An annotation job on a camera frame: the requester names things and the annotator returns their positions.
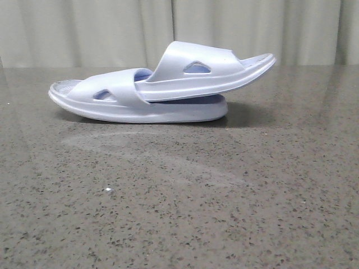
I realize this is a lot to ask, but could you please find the light blue slipper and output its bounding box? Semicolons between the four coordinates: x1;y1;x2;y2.
135;41;276;101
48;68;228;123

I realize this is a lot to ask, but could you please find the beige background curtain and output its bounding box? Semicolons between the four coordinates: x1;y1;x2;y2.
1;1;358;68

